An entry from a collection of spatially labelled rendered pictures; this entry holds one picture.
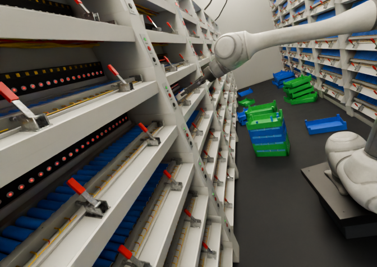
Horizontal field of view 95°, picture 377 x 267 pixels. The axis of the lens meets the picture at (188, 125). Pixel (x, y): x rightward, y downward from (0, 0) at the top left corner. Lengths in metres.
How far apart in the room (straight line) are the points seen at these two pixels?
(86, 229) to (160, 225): 0.24
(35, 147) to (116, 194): 0.19
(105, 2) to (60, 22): 0.31
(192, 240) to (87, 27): 0.75
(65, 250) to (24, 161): 0.16
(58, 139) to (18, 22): 0.20
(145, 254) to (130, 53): 0.63
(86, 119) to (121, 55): 0.39
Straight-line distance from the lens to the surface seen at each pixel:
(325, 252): 1.29
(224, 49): 0.66
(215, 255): 0.92
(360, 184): 0.93
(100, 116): 0.43
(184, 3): 2.12
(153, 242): 0.57
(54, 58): 0.70
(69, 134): 0.38
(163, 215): 0.61
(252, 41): 0.71
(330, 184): 1.24
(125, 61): 0.74
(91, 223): 0.41
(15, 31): 0.43
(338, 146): 1.06
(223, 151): 1.54
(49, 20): 0.47
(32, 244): 0.42
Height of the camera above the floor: 1.09
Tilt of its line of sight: 18 degrees down
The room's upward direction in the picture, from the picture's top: 23 degrees counter-clockwise
